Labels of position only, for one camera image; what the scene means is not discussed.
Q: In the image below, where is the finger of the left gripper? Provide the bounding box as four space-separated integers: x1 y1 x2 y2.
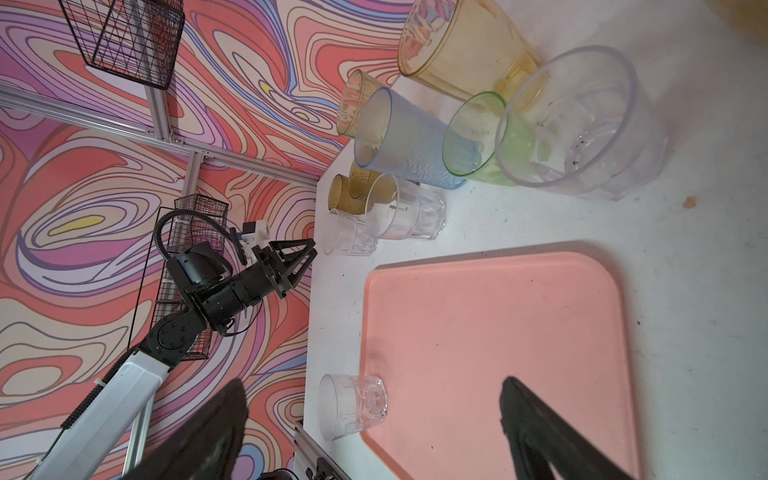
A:
280 247 317 296
269 238 315 255

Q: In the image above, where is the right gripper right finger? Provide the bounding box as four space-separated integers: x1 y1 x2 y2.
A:
499 377 630 479

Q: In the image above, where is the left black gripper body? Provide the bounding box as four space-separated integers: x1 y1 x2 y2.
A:
203 248 294 327

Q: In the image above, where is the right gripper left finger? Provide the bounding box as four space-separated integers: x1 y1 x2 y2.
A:
124 379 248 479

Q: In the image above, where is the clear short glass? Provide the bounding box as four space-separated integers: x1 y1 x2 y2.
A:
364 174 447 240
495 45 668 201
320 209 378 256
318 374 388 441

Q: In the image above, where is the olive brown short cup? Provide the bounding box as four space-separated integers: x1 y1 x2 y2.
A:
348 161 380 199

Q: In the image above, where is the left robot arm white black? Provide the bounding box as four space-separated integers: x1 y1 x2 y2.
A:
27 209 317 479

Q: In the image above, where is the pink plastic tray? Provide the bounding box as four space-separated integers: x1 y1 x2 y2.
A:
360 252 642 479

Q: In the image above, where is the tall blue cup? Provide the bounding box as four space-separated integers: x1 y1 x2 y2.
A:
354 87 465 190

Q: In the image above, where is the tall yellow-green cup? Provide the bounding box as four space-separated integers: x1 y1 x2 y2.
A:
336 69 385 139

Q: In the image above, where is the green short cup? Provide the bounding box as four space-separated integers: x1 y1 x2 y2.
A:
442 91 536 186

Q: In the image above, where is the tall orange cup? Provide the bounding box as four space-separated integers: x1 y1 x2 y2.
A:
397 0 541 100

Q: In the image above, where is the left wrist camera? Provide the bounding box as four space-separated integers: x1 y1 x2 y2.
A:
239 220 270 248

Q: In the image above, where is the black wire basket left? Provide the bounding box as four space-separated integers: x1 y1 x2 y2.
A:
137 193 230 366

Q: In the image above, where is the black wire basket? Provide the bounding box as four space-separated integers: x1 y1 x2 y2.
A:
137 193 230 366
59 0 186 90

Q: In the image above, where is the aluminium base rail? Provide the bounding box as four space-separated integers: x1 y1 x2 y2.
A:
293 421 351 480

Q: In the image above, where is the black wire basket back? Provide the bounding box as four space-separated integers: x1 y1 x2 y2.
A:
59 0 186 90

